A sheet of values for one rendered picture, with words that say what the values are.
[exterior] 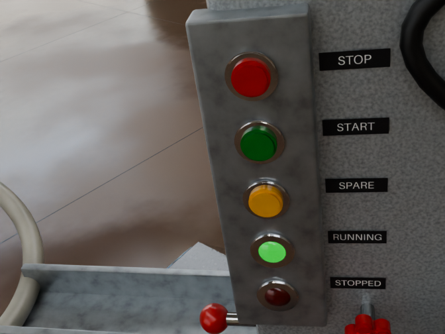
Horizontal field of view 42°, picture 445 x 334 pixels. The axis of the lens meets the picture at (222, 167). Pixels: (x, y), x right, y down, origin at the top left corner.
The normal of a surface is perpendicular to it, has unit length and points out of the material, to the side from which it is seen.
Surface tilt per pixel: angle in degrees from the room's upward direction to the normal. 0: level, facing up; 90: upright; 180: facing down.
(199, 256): 0
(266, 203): 90
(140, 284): 90
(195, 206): 0
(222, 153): 90
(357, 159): 90
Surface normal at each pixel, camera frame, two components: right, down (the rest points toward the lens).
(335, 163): -0.16, 0.55
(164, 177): -0.14, -0.83
